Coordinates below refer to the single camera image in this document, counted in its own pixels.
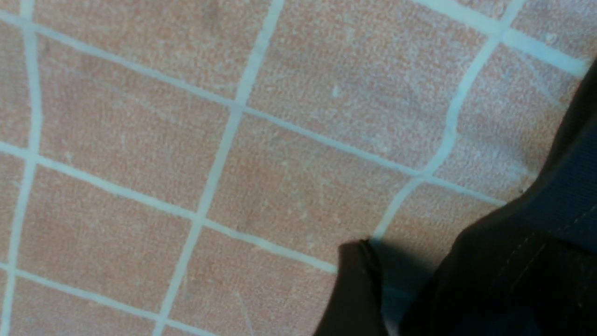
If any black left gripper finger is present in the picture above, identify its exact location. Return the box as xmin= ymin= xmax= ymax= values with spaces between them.
xmin=314 ymin=240 xmax=389 ymax=336

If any dark gray long-sleeved shirt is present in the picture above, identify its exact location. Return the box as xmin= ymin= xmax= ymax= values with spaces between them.
xmin=399 ymin=63 xmax=597 ymax=336

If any pink grid tablecloth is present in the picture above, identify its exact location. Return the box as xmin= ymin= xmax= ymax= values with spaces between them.
xmin=1 ymin=0 xmax=596 ymax=336

